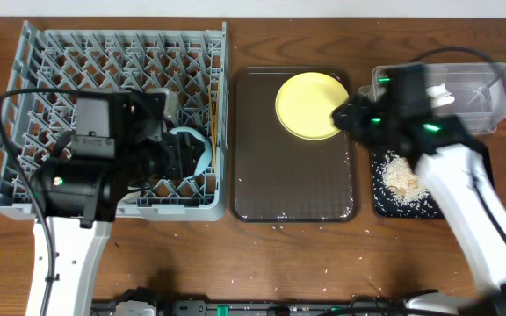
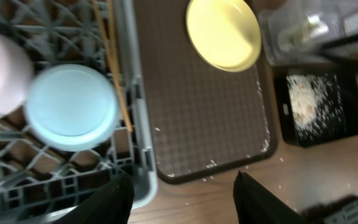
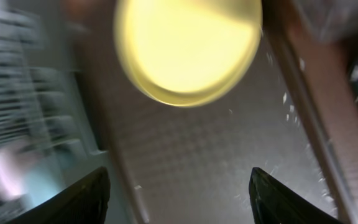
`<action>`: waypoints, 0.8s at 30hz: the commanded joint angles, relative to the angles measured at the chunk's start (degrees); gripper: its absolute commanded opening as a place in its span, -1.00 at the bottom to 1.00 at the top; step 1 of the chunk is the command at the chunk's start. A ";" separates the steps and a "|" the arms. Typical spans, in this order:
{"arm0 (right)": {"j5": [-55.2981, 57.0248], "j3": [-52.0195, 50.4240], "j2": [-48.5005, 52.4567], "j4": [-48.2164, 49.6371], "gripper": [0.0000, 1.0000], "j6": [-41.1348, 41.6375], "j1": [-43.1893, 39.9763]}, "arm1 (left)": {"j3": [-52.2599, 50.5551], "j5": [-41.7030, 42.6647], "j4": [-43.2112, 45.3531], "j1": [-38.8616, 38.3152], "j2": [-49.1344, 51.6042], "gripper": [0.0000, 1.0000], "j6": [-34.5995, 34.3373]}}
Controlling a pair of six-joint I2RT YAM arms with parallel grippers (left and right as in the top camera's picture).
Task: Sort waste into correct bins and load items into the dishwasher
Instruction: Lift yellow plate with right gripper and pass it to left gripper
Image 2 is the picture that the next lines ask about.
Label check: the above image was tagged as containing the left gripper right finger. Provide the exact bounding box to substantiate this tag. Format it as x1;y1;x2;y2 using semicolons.
233;171;305;224

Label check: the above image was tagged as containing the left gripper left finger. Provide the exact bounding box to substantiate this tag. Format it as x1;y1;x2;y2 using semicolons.
56;174;134;224

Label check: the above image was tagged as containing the light blue bowl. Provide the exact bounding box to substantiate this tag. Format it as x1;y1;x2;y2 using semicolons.
24;64;121;152

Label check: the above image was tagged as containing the rice food waste pile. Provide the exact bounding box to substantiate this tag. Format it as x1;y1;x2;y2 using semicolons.
287;73;345;144

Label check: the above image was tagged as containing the white pink bowl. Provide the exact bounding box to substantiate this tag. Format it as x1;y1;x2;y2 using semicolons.
0;34;34;118

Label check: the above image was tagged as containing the white napkin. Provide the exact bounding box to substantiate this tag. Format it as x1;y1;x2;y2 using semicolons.
305;14;329;39

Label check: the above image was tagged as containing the grey plastic dishwasher rack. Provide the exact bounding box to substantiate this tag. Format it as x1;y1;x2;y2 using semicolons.
0;1;158;223

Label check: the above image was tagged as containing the dark brown serving tray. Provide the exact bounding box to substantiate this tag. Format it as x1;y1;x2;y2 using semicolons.
133;0;277;184

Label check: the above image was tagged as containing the black rectangular tray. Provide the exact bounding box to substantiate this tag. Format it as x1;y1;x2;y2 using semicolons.
274;69;358;148

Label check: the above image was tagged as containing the yellow round plate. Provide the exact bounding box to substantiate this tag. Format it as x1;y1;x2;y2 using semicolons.
185;0;262;72

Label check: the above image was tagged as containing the clear plastic bin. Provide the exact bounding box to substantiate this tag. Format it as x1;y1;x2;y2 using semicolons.
258;0;358;66

